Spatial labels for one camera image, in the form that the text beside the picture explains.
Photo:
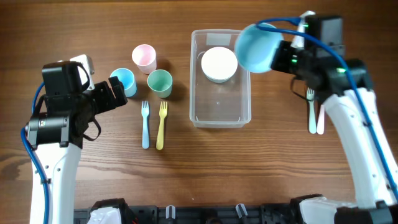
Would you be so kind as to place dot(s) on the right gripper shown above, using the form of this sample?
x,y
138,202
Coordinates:
x,y
280,56

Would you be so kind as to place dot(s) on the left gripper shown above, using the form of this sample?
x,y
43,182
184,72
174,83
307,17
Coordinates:
x,y
115,92

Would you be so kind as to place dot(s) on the blue plastic cup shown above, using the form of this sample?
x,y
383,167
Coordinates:
x,y
126,77

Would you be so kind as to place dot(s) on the blue plastic bowl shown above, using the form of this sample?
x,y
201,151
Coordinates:
x,y
255,48

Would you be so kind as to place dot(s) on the blue plastic fork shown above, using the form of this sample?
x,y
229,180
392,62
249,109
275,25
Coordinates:
x,y
145,112

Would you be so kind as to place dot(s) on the pink plastic cup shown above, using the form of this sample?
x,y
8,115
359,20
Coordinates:
x,y
144,56

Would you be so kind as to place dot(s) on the green plastic cup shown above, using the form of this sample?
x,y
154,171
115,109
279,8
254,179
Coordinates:
x,y
160,82

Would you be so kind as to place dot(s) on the green plastic fork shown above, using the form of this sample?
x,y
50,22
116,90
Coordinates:
x,y
312,127

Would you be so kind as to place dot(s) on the yellow plastic fork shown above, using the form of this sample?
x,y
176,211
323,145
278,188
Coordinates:
x,y
162,114

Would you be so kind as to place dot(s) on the clear plastic container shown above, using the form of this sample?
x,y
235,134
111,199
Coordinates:
x,y
217,105

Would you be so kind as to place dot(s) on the green plastic bowl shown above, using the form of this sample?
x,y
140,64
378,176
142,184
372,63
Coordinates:
x,y
218,77

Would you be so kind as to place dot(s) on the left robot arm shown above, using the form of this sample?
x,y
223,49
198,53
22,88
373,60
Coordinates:
x,y
54,135

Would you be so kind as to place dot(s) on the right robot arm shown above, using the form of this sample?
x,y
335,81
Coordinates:
x,y
345,89

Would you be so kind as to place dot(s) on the pink plastic spoon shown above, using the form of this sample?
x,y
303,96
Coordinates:
x,y
321,120

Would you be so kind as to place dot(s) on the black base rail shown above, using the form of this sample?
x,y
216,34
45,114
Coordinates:
x,y
265,214

